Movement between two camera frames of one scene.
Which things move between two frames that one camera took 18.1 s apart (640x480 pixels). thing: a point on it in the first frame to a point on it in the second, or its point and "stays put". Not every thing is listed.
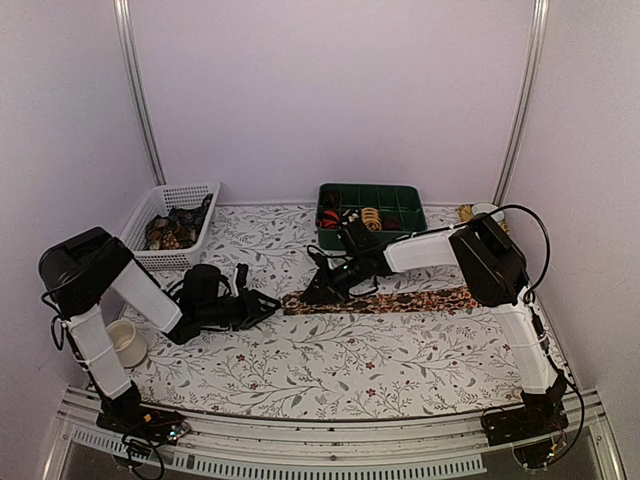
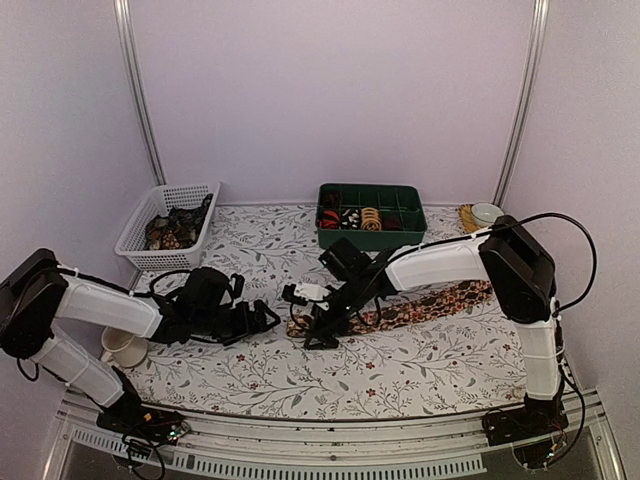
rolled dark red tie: x=392 y=222 stays put
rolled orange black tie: x=330 y=220 stays put
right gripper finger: x=321 y=293 to x=323 y=331
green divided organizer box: x=392 y=210 stays put
